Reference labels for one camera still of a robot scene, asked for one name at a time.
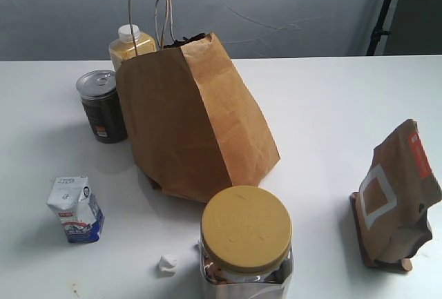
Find clear jar yellow lid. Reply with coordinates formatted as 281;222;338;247
199;186;294;298

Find brown coffee pouch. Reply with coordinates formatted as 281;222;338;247
356;119;441;264

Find dark can silver lid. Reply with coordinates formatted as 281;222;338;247
76;70;128;144

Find small white blue carton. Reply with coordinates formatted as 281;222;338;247
46;176;104;243

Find yellow bottle white cap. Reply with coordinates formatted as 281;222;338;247
108;24;157;71

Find brown paper shopping bag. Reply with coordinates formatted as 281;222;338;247
115;0;281;203

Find black light stand pole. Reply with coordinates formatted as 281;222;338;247
366;0;392;56

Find small white crumpled piece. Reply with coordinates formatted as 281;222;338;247
157;253;178;277

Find grey backdrop cloth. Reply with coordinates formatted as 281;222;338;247
1;0;383;60

